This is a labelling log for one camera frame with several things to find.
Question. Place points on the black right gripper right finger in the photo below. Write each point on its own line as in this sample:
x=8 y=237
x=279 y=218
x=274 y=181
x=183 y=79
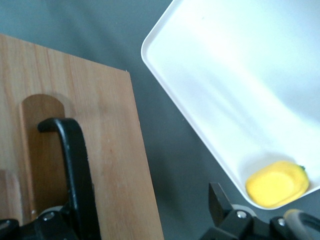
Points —
x=235 y=227

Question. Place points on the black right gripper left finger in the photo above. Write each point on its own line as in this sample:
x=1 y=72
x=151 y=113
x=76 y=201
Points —
x=37 y=228

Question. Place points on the yellow toy fruit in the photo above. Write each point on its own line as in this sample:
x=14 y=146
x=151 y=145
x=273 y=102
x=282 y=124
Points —
x=276 y=185

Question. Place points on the wooden board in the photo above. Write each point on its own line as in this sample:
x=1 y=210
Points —
x=112 y=150

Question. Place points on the white plastic tray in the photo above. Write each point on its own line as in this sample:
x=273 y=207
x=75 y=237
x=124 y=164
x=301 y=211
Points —
x=237 y=75

